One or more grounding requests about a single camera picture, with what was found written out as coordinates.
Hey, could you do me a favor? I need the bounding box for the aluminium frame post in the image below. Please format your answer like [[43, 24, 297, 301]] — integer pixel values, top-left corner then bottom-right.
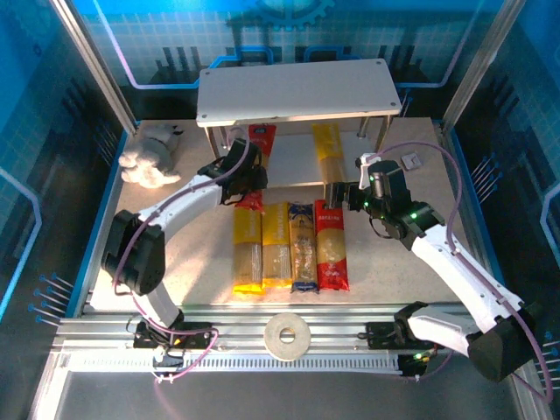
[[440, 0, 526, 129], [47, 0, 137, 135]]

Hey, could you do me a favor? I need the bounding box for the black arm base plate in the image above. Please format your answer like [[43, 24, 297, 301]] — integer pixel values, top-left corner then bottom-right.
[[365, 321, 438, 351], [133, 321, 219, 351]]

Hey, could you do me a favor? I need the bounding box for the grey round disc with hole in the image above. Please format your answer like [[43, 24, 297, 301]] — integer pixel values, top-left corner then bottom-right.
[[263, 312, 312, 362]]

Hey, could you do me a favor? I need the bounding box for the white two-tier shelf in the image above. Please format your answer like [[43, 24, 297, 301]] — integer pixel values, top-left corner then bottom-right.
[[195, 58, 403, 187]]

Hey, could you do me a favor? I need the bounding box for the white fluffy plush toy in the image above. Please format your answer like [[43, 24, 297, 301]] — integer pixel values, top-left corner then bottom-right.
[[117, 123, 184, 189]]

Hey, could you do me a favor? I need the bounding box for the white slotted cable duct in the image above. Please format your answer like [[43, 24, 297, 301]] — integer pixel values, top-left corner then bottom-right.
[[65, 352, 403, 375]]

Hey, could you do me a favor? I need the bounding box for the red pasta bag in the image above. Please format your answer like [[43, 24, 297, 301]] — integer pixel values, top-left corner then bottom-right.
[[313, 199, 351, 292], [235, 123, 278, 214]]

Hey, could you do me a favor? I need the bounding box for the aluminium mounting rail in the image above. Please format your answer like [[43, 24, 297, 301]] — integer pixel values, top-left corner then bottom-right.
[[52, 304, 482, 352]]

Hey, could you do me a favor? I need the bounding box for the yellow spaghetti bag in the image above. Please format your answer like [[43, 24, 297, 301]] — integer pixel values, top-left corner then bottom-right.
[[232, 205, 265, 296], [261, 201, 293, 290], [311, 122, 347, 187]]

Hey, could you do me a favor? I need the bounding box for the dark blue pasta bag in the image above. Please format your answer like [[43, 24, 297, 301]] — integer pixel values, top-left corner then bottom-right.
[[287, 200, 319, 293]]

